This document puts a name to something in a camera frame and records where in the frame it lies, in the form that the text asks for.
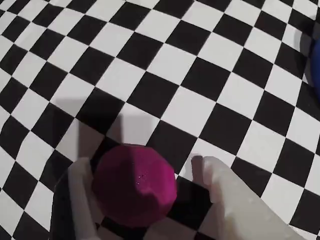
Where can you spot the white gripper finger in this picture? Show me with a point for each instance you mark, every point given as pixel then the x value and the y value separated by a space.
pixel 240 212
pixel 81 197

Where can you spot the black white checkered mat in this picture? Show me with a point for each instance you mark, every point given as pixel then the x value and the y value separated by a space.
pixel 160 75

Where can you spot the blue round box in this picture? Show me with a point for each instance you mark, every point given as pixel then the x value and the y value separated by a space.
pixel 317 70

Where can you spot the pink faceted ball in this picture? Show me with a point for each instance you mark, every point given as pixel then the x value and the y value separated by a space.
pixel 135 185

